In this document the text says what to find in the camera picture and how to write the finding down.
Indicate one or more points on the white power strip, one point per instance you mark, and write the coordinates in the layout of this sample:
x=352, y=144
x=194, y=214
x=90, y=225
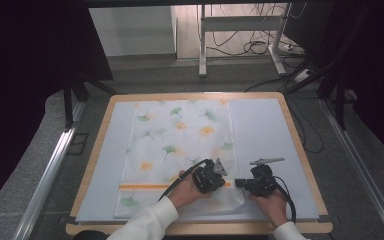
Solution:
x=293, y=49

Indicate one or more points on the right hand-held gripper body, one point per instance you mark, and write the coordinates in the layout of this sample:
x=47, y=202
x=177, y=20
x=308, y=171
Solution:
x=263, y=181

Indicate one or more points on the aluminium rail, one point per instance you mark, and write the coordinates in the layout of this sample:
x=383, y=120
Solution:
x=360, y=160
x=51, y=166

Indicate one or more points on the black metal stand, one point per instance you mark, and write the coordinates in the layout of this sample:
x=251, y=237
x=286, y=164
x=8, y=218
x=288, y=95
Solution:
x=68, y=106
x=340, y=106

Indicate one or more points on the dark curtain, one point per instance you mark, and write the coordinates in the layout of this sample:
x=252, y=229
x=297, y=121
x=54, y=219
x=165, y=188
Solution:
x=383, y=66
x=23, y=83

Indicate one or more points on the person's left hand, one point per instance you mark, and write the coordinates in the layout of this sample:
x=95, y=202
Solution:
x=183, y=193

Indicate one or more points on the white cabinet panel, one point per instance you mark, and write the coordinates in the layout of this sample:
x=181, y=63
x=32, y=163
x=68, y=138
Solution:
x=131, y=30

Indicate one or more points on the dark floor socket plate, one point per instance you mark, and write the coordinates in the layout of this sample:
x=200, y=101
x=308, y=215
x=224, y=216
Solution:
x=78, y=144

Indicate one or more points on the white metal desk frame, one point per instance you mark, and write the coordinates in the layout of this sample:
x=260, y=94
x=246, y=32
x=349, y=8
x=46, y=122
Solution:
x=240, y=23

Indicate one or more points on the wooden table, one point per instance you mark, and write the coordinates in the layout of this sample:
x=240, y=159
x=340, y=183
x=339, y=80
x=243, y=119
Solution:
x=213, y=229

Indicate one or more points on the person's right hand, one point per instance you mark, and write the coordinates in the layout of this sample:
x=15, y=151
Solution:
x=275, y=208

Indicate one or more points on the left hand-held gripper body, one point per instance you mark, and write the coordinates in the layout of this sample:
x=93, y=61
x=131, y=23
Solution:
x=208, y=176

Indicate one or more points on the white table mat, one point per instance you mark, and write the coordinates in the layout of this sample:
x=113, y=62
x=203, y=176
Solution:
x=263, y=133

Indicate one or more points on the white leaf-print pillowcase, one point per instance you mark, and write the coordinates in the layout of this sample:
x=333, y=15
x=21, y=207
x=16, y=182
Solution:
x=173, y=140

